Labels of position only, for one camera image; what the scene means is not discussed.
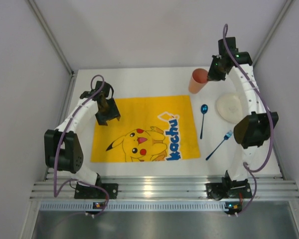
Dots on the blue metallic spoon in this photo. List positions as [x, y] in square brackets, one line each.
[204, 110]

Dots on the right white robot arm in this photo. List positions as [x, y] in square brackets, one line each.
[256, 122]

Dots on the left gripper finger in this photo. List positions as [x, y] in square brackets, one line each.
[101, 119]
[113, 110]

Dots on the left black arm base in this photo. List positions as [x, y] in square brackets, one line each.
[85, 192]

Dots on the orange plastic cup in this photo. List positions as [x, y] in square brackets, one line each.
[198, 80]

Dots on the aluminium mounting rail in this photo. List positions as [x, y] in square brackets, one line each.
[194, 187]

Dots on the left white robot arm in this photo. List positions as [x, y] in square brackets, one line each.
[62, 147]

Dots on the white slotted cable duct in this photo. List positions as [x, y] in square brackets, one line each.
[136, 206]

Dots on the blue metallic fork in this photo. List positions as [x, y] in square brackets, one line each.
[225, 138]

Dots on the yellow Pikachu cloth placemat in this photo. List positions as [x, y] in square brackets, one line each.
[150, 129]

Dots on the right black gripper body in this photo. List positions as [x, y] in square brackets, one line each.
[215, 73]

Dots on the cream round plate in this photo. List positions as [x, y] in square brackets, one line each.
[229, 107]

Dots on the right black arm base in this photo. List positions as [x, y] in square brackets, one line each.
[228, 189]

